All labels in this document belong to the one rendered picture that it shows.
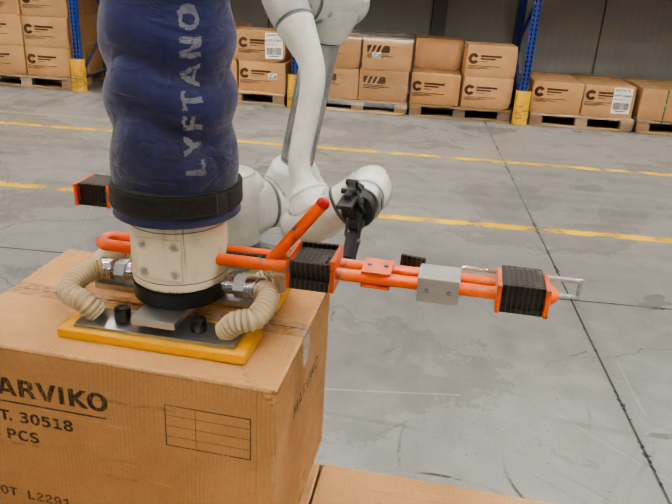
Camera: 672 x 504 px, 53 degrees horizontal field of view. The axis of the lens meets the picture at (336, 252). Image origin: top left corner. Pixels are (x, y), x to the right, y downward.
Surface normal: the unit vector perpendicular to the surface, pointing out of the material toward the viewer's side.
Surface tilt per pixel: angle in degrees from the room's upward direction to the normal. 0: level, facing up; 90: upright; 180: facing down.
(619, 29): 90
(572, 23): 90
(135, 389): 90
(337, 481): 0
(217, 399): 90
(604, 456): 0
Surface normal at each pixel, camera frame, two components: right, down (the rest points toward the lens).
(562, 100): -0.11, 0.40
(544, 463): 0.05, -0.92
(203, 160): 0.65, 0.06
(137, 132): -0.28, 0.14
